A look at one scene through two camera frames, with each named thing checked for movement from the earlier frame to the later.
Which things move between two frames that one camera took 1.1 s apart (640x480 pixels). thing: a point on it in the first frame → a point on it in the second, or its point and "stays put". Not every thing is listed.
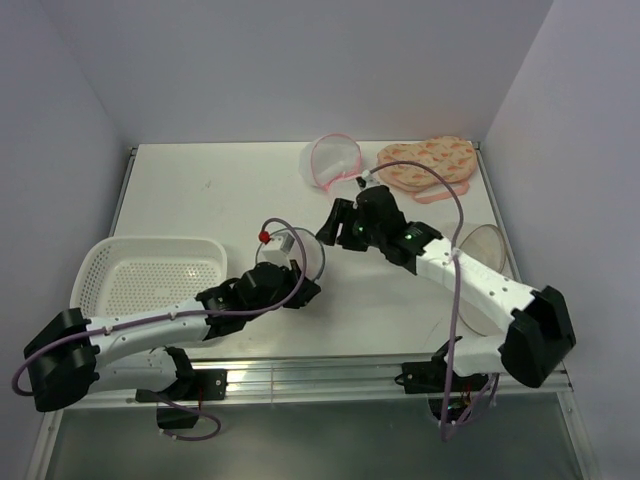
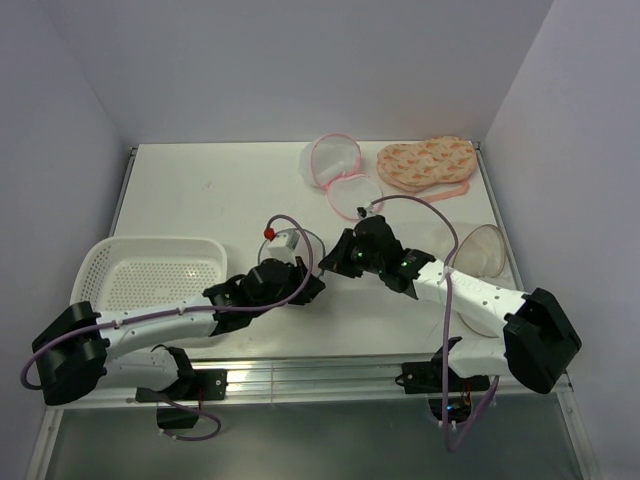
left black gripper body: [291, 277] stays put
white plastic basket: [127, 273] stays put
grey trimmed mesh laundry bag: [286, 245] stays put
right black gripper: [328, 232] → [337, 259]
